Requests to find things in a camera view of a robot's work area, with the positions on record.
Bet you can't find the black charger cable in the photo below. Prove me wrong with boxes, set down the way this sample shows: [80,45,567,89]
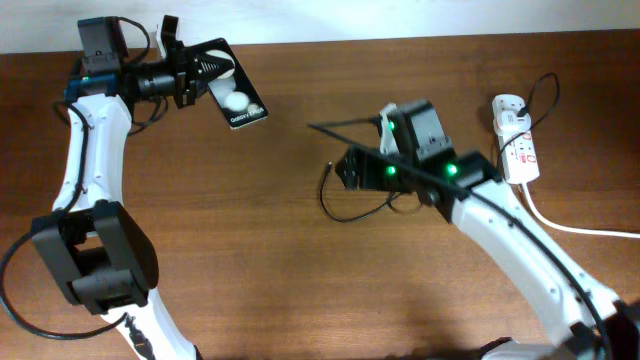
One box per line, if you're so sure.
[318,72,561,224]

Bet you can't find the black smartphone white circles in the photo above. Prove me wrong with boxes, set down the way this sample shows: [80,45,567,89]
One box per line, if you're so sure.
[202,38,269,130]

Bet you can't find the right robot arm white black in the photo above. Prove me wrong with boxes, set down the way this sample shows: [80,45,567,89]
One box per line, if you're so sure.
[335,99,639,359]

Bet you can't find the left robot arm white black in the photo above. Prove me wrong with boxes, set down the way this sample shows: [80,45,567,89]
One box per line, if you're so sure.
[32,15,240,359]

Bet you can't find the white usb charger plug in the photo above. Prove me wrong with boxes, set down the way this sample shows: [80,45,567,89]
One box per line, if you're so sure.
[491,94,531,136]

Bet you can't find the white power strip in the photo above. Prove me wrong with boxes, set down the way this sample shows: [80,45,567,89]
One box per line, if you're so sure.
[498,131,540,185]

